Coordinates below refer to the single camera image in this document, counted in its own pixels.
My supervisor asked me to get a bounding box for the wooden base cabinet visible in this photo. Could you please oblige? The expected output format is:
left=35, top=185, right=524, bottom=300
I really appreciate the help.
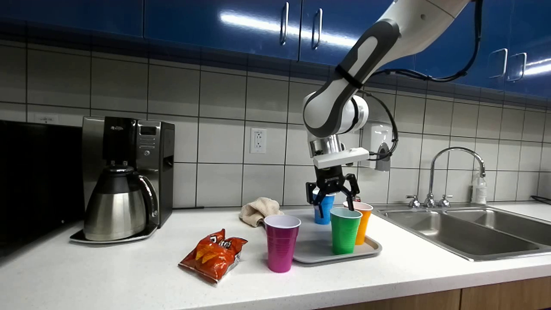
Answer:
left=326, top=274, right=551, bottom=310

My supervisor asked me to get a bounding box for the maroon plastic cup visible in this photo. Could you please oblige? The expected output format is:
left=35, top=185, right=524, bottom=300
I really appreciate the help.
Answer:
left=262, top=214, right=303, bottom=274

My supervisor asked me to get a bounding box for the green plastic cup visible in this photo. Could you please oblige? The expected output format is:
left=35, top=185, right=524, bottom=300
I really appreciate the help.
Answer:
left=329, top=207, right=364, bottom=257

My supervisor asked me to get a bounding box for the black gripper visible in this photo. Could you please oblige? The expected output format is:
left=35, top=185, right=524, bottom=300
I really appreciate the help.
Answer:
left=305, top=164, right=362, bottom=212

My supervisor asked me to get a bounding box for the stainless steel double sink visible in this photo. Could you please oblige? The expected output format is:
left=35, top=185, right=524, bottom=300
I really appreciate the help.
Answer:
left=376, top=204, right=551, bottom=264

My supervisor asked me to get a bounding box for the blue glossy wall cabinet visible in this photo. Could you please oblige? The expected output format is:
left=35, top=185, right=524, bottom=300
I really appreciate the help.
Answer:
left=0, top=0, right=551, bottom=104

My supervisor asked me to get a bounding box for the white wall outlet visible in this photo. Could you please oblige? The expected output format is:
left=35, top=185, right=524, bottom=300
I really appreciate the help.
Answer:
left=248, top=126, right=269, bottom=156

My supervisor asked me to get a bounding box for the beige crumpled cloth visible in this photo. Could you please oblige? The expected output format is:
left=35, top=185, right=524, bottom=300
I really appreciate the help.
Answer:
left=238, top=197, right=283, bottom=230

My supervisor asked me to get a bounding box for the stainless steel coffee carafe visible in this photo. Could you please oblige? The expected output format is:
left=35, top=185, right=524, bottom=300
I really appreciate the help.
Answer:
left=83, top=168, right=160, bottom=243

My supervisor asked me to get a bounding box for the yellow-orange plastic cup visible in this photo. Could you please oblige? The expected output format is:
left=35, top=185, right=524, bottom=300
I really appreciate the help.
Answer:
left=343, top=200, right=376, bottom=249

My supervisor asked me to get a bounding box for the orange chips bag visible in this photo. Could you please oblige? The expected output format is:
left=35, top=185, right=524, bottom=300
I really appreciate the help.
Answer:
left=178, top=228, right=250, bottom=286

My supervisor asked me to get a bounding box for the white wall soap dispenser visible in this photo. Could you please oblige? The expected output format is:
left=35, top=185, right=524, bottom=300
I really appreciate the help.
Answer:
left=360, top=121, right=396, bottom=173

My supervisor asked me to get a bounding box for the black steel coffee maker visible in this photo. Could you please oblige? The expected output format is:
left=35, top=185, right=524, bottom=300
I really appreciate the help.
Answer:
left=69, top=116, right=176, bottom=247

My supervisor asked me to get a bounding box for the chrome gooseneck faucet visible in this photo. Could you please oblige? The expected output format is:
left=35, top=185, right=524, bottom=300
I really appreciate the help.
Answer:
left=405, top=145, right=489, bottom=211

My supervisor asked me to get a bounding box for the grey plastic tray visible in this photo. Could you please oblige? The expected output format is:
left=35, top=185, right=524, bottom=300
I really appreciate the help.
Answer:
left=289, top=211, right=384, bottom=267

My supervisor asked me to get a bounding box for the black microwave oven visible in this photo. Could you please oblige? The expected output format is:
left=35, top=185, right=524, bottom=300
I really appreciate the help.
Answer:
left=0, top=119, right=86, bottom=255

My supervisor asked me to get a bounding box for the clear soap bottle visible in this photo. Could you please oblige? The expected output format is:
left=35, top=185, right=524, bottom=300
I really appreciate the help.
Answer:
left=470, top=171, right=489, bottom=207

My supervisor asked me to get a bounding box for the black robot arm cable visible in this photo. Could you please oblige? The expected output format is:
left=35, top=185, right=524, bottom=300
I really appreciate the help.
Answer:
left=362, top=0, right=486, bottom=162

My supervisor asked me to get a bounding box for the silver wall cabinet handle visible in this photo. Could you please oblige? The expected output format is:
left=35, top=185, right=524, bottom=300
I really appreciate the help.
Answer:
left=512, top=50, right=529, bottom=83
left=491, top=47, right=512, bottom=80
left=277, top=0, right=291, bottom=49
left=310, top=6, right=326, bottom=52

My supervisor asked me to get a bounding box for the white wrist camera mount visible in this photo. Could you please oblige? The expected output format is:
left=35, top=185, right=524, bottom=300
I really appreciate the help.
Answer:
left=312, top=147, right=372, bottom=171

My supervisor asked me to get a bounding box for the blue plastic cup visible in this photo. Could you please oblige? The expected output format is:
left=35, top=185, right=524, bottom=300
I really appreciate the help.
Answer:
left=312, top=195, right=338, bottom=228

